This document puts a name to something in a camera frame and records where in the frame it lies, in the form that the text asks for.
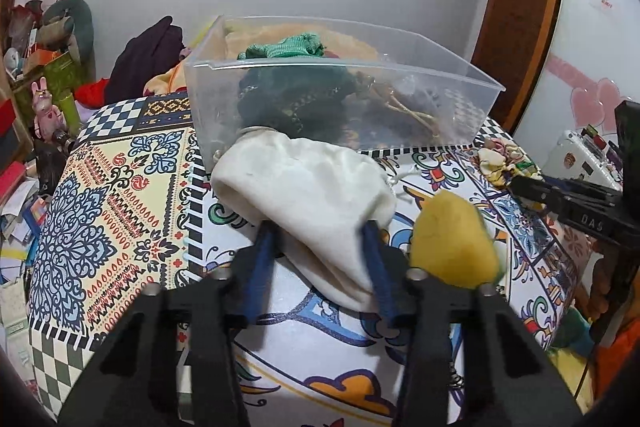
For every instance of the dark green cloth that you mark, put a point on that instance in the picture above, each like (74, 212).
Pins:
(295, 97)

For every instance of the green cardboard box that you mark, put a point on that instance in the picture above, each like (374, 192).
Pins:
(50, 79)

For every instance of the grey-green plush toy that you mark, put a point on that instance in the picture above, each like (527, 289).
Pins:
(67, 27)

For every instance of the patterned printed blanket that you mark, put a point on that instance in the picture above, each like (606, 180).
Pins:
(115, 217)

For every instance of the green knitted cloth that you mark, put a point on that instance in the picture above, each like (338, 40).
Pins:
(282, 47)

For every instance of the white cabinet with pink hearts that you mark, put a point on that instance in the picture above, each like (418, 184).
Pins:
(590, 32)

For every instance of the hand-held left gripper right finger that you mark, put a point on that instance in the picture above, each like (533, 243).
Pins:
(376, 272)

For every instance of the floral cloth pouch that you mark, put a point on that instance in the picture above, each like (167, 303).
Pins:
(505, 162)

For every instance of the red cloth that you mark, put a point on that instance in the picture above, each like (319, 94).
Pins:
(92, 93)

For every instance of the white suitcase with stickers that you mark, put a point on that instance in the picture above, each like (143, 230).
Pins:
(582, 159)

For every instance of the pile of papers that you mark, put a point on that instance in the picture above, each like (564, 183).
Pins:
(17, 217)

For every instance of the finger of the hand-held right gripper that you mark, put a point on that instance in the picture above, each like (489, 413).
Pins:
(532, 193)

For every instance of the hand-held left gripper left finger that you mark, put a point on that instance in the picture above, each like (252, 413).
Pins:
(265, 267)

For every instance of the pink rabbit figurine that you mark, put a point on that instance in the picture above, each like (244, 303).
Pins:
(47, 109)

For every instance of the wooden door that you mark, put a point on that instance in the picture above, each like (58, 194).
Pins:
(525, 7)

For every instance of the clear plastic storage box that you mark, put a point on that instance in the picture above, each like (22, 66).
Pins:
(340, 82)

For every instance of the dark purple garment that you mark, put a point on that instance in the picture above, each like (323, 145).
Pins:
(145, 59)

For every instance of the person's right hand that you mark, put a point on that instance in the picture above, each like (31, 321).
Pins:
(600, 292)

